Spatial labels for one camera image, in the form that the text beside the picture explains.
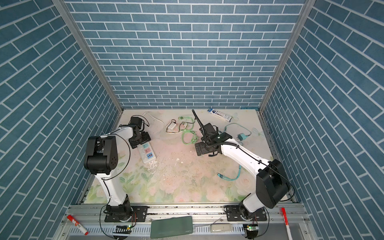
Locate white power strip coloured sockets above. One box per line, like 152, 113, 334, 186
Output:
138, 142, 156, 164

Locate white charger with black cable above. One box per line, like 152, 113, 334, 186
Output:
166, 119, 185, 134

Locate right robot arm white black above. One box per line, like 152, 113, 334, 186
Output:
195, 123, 291, 220

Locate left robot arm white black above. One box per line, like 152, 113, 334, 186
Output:
84, 115, 151, 213

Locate blue white toothpaste box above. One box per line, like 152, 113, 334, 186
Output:
208, 108, 232, 123

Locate green rectangular pad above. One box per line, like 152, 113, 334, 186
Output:
150, 216, 194, 239

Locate red white pen right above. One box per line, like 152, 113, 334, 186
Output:
281, 208, 293, 240

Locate red marker left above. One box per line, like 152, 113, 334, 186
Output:
67, 215, 89, 236

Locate light green coiled cable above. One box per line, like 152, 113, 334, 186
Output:
177, 115, 199, 146

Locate teal charger with cable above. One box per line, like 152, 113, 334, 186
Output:
224, 123, 252, 142

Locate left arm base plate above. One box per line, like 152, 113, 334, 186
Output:
103, 205, 148, 223

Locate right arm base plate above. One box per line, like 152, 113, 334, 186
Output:
224, 205, 268, 222

